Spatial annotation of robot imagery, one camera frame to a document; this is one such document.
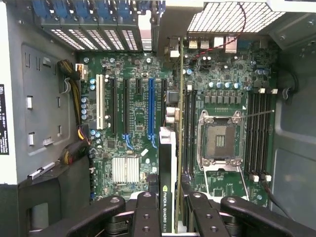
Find silver chipset heatsink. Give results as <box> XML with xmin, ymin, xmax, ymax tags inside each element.
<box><xmin>111</xmin><ymin>157</ymin><xmax>141</xmax><ymax>185</ymax></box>

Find metal socket cover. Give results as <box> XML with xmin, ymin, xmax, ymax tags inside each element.
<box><xmin>201</xmin><ymin>162</ymin><xmax>250</xmax><ymax>201</ymax></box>

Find CPU socket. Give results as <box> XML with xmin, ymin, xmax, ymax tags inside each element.
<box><xmin>197</xmin><ymin>109</ymin><xmax>245</xmax><ymax>171</ymax></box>

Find black RAM slot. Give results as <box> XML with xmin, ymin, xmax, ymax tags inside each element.
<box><xmin>266</xmin><ymin>90</ymin><xmax>273</xmax><ymax>182</ymax></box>
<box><xmin>184</xmin><ymin>85</ymin><xmax>191</xmax><ymax>179</ymax></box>
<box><xmin>259</xmin><ymin>88</ymin><xmax>267</xmax><ymax>182</ymax></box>
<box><xmin>191</xmin><ymin>89</ymin><xmax>198</xmax><ymax>173</ymax></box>
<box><xmin>246</xmin><ymin>91</ymin><xmax>254</xmax><ymax>173</ymax></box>
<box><xmin>253</xmin><ymin>91</ymin><xmax>260</xmax><ymax>175</ymax></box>

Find black plastic shroud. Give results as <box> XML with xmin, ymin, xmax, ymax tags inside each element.
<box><xmin>17</xmin><ymin>155</ymin><xmax>91</xmax><ymax>237</ymax></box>

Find blue expansion slot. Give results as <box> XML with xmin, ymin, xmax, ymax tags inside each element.
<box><xmin>147</xmin><ymin>78</ymin><xmax>156</xmax><ymax>139</ymax></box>

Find black grey PC case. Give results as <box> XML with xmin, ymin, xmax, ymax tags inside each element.
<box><xmin>0</xmin><ymin>0</ymin><xmax>316</xmax><ymax>237</ymax></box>

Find thin locking lever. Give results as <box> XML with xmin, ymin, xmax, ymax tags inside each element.
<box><xmin>241</xmin><ymin>109</ymin><xmax>276</xmax><ymax>119</ymax></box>

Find white expansion slot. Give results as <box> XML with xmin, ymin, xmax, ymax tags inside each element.
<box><xmin>95</xmin><ymin>73</ymin><xmax>104</xmax><ymax>131</ymax></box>

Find green motherboard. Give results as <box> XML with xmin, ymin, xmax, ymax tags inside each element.
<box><xmin>76</xmin><ymin>34</ymin><xmax>279</xmax><ymax>208</ymax></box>

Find white power connector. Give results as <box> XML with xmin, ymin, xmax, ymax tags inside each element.
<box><xmin>73</xmin><ymin>63</ymin><xmax>89</xmax><ymax>81</ymax></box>

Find silver expansion slot cover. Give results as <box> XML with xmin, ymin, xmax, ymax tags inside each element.
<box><xmin>121</xmin><ymin>29</ymin><xmax>138</xmax><ymax>52</ymax></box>
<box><xmin>85</xmin><ymin>29</ymin><xmax>112</xmax><ymax>51</ymax></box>
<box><xmin>103</xmin><ymin>29</ymin><xmax>126</xmax><ymax>51</ymax></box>
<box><xmin>68</xmin><ymin>29</ymin><xmax>100</xmax><ymax>51</ymax></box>
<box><xmin>50</xmin><ymin>29</ymin><xmax>86</xmax><ymax>51</ymax></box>

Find blue card retention bar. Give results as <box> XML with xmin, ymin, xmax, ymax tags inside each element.
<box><xmin>31</xmin><ymin>0</ymin><xmax>166</xmax><ymax>22</ymax></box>

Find black looped wire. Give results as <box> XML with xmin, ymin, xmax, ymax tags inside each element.
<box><xmin>261</xmin><ymin>181</ymin><xmax>295</xmax><ymax>221</ymax></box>

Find yellow black power wires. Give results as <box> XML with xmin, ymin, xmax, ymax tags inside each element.
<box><xmin>56</xmin><ymin>59</ymin><xmax>91</xmax><ymax>165</ymax></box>

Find black clipped wire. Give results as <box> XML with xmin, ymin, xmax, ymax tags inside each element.
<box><xmin>277</xmin><ymin>68</ymin><xmax>300</xmax><ymax>100</ymax></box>

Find red black twisted wire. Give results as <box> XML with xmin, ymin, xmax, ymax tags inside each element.
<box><xmin>192</xmin><ymin>1</ymin><xmax>247</xmax><ymax>60</ymax></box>

